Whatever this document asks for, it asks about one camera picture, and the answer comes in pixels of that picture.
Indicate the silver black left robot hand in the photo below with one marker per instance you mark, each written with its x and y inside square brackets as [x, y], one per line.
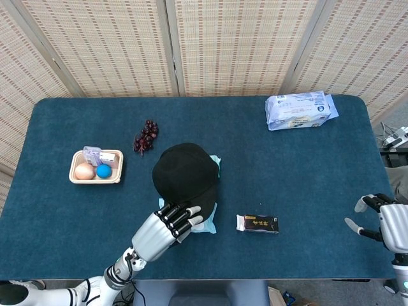
[153, 237]

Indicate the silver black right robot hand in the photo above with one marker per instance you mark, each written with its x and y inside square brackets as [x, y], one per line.
[393, 226]

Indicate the black baseball cap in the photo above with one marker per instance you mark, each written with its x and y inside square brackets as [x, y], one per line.
[185, 175]

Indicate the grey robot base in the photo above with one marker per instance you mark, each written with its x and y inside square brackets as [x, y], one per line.
[197, 293]

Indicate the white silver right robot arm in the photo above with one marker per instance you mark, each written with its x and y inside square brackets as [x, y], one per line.
[400, 277]

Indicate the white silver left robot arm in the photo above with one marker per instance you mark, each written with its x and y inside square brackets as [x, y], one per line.
[95, 287]

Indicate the blue cartoon wet wipes pack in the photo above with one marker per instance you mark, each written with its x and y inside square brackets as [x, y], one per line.
[207, 226]

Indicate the beige plastic tray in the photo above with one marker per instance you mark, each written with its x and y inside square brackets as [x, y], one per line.
[118, 169]

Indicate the blue ball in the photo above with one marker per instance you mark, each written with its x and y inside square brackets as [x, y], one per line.
[103, 171]

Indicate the white power strip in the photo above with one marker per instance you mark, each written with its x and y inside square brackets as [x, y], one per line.
[398, 135]

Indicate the pink white small box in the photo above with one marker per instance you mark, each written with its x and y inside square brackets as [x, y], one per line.
[107, 157]

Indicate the peach coloured egg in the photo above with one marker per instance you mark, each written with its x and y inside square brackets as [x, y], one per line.
[84, 171]

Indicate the green wipes pack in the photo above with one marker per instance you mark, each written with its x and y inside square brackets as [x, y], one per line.
[217, 162]

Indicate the dark purple grape bunch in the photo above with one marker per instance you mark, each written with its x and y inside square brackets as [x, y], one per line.
[145, 137]

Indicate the clear purple box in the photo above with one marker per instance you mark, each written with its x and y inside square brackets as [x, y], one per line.
[90, 154]

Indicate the black carton with open flap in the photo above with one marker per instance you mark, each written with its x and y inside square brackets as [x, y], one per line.
[261, 224]

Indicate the brown cardboard box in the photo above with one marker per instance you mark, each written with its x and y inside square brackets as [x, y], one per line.
[275, 298]

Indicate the large blue tissue pack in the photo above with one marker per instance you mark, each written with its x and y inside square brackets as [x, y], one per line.
[296, 111]

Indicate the bamboo folding screen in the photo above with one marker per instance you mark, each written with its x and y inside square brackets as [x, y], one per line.
[111, 48]

